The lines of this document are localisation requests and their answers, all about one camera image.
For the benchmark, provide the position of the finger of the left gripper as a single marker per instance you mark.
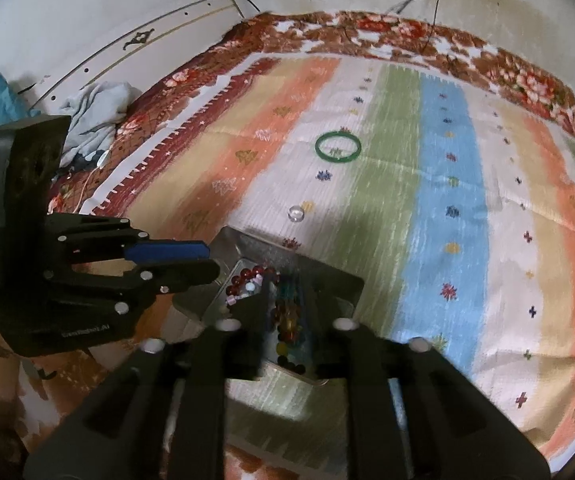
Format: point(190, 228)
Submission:
point(129, 293)
point(167, 251)

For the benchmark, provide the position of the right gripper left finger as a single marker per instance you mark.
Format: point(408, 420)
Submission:
point(163, 409)

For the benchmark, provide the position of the floral brown blanket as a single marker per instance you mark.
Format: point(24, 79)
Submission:
point(417, 45)

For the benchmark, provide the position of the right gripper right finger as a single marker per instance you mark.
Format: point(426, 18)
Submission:
point(410, 413)

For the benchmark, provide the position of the green jade bangle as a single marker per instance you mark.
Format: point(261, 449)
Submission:
point(338, 147)

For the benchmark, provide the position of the silver metal tin box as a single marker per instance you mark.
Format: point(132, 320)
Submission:
point(250, 266)

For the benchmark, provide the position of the light blue crumpled cloth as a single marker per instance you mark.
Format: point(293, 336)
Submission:
point(95, 113)

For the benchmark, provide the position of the white headboard panel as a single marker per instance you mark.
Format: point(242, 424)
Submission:
point(141, 52)

